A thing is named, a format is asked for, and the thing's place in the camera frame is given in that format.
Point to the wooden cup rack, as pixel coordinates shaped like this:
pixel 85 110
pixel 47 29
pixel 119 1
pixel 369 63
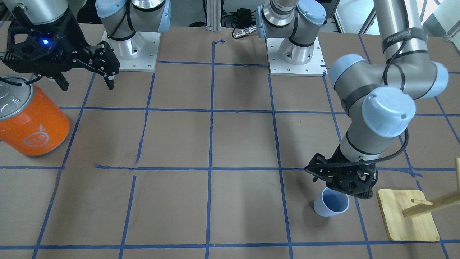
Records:
pixel 407 214

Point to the aluminium frame post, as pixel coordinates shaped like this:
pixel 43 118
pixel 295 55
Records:
pixel 213 15

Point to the orange can with silver lid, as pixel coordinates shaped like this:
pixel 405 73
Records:
pixel 30 122

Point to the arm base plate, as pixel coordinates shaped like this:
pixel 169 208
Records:
pixel 287 59
pixel 137 54

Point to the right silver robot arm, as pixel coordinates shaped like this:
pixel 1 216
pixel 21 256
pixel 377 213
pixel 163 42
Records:
pixel 121 18

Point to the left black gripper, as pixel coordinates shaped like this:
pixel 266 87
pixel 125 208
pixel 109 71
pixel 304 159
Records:
pixel 335 156

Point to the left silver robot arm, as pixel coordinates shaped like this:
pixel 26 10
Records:
pixel 380 100

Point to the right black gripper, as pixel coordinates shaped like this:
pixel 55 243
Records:
pixel 70 40

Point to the silver metal connector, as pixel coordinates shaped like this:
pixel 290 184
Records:
pixel 244 32

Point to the light blue plastic cup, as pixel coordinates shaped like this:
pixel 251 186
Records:
pixel 331 203

